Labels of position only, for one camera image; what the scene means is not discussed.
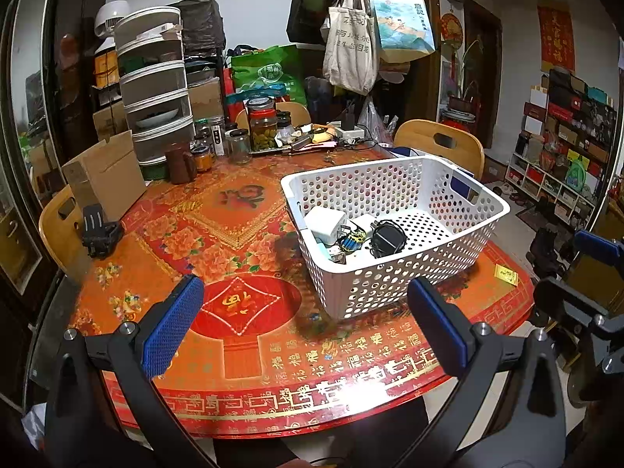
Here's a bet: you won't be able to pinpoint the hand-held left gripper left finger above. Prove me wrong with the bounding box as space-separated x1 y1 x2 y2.
44 274 218 468

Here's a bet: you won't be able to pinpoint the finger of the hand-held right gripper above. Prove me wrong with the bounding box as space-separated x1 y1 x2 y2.
573 229 624 266
532 277 624 376

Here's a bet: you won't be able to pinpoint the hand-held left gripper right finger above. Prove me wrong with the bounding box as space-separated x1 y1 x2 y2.
395 278 569 468

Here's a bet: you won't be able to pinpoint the white perforated plastic basket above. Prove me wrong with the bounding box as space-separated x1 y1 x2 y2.
280 154 511 323

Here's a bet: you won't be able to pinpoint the black charger with cable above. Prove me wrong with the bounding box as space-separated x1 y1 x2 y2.
370 222 408 258

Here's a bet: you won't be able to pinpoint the white power adapter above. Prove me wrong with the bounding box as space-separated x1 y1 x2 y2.
305 206 348 245

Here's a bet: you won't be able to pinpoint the white cubby shelf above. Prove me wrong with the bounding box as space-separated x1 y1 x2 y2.
504 151 603 218

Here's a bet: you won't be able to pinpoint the stack of gift boxes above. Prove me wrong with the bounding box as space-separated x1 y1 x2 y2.
514 68 617 164

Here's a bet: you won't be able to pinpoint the brown ceramic mug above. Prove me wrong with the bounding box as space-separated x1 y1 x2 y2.
165 141 198 184

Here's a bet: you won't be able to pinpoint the brown cardboard box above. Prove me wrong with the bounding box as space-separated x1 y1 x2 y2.
62 130 147 222

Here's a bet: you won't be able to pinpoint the small orange-filled jar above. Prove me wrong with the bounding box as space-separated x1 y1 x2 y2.
191 145 213 172

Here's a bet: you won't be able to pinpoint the empty glass jar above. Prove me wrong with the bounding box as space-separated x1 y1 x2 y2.
227 129 251 165

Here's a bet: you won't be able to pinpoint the white bottle with black label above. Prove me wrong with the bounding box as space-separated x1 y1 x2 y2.
211 124 229 157

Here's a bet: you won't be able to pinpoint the clear plastic bag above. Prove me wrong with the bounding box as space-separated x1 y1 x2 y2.
358 97 395 144

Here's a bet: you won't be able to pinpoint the glass jar of pickled fruit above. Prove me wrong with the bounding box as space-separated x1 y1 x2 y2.
245 97 278 152

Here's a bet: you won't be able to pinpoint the potted plant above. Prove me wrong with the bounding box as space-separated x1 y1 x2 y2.
458 39 481 113

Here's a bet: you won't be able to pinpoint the cardboard carton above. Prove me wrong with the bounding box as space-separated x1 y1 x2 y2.
188 80 225 120

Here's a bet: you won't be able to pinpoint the grey tiered storage rack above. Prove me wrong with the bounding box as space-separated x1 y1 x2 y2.
114 6 197 167

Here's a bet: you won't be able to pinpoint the dark glass door cabinet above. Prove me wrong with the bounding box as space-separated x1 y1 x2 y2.
0 0 113 313

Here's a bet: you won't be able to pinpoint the orange boxes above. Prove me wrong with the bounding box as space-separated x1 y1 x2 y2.
94 51 120 89

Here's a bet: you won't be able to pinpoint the green shopping bag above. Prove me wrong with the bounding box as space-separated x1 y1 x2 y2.
230 45 307 105

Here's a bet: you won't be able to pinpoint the beige canvas tote bag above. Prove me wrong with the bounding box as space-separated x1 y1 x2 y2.
323 0 380 96

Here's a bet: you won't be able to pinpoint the blue printed tote bag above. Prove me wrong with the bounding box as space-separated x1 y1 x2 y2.
369 0 436 63

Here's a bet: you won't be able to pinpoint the black fabric bag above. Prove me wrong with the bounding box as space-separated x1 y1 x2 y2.
170 0 225 57

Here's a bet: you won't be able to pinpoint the white round fan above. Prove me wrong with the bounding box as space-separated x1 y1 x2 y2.
94 0 132 40

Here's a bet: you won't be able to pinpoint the black hanging bag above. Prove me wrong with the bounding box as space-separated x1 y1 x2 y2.
287 0 325 44

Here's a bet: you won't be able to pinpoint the black clamp mount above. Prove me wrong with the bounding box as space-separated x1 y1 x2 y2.
80 203 124 259

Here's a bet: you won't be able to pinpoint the red wall scroll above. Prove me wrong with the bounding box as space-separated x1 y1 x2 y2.
537 0 576 74

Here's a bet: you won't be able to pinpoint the red round wall ornament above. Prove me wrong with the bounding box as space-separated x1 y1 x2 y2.
441 12 464 42

